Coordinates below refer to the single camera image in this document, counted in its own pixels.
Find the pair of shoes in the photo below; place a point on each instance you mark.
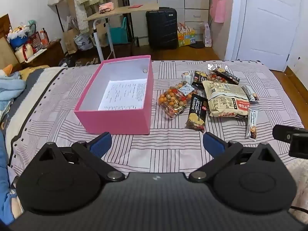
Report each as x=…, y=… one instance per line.
x=87, y=62

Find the grey white quilt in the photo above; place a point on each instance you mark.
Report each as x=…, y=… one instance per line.
x=31, y=93

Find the black suitcase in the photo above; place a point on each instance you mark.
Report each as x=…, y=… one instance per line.
x=161, y=28

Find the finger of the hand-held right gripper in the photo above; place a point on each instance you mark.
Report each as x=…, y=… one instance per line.
x=286, y=132

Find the teal shopping bag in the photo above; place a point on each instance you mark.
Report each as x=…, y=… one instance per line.
x=119, y=33

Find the pink pouch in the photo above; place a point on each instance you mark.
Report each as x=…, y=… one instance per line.
x=105, y=6

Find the brown paper bag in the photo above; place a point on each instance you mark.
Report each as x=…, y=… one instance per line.
x=70, y=41

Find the blue plush duck toy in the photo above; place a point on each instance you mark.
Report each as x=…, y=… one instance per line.
x=10, y=84

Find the white door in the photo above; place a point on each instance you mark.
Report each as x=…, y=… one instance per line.
x=264, y=28

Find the person's right forearm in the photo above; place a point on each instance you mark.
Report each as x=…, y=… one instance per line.
x=299, y=185

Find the colourful gift box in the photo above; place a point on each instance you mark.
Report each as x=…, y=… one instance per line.
x=186, y=37

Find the black round base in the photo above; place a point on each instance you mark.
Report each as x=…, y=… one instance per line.
x=196, y=46

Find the printed paper sheet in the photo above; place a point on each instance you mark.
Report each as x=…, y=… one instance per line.
x=125, y=93

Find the blue white printed bag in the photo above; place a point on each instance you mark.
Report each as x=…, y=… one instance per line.
x=83, y=42

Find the white snack bar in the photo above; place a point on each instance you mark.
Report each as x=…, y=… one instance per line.
x=251, y=125
x=250, y=93

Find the large beige snack packet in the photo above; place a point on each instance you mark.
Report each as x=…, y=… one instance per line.
x=223, y=96

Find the red gift bag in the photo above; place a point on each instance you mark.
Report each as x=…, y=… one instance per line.
x=38, y=41

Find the black cracker packet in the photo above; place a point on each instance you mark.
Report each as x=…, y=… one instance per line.
x=199, y=78
x=196, y=113
x=228, y=76

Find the wooden headboard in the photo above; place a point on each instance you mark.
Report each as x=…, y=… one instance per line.
x=4, y=50

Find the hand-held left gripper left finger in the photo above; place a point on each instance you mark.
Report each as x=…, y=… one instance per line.
x=102, y=143

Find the striped bed sheet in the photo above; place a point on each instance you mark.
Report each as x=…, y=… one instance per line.
x=168, y=149

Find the blue basin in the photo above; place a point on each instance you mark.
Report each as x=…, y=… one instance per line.
x=16, y=41

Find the blue cloth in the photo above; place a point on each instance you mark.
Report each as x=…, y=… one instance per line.
x=4, y=173

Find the wooden nightstand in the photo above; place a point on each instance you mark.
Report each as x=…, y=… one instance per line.
x=48, y=53

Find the white tall package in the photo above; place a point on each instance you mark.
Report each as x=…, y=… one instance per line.
x=207, y=35

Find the clear bag of coated peanuts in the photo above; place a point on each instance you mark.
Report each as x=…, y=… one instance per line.
x=172, y=102
x=213, y=77

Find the small green white snack packet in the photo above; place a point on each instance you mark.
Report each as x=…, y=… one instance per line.
x=186, y=77

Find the pink hanging bag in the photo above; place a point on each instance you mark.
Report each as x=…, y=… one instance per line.
x=218, y=10

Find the cream bag with red ribbon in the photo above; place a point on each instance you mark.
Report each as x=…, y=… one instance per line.
x=25, y=53

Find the pink cardboard box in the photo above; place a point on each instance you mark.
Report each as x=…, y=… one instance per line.
x=113, y=120

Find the tilted wooden side table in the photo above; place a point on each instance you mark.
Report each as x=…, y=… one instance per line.
x=120, y=12

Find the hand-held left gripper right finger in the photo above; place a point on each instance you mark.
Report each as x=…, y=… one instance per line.
x=213, y=144

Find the black floor bag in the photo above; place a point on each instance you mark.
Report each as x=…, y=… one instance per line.
x=66, y=62

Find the red envelope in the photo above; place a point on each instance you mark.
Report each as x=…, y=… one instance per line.
x=135, y=6

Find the yellow pillow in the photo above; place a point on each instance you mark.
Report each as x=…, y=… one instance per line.
x=33, y=72

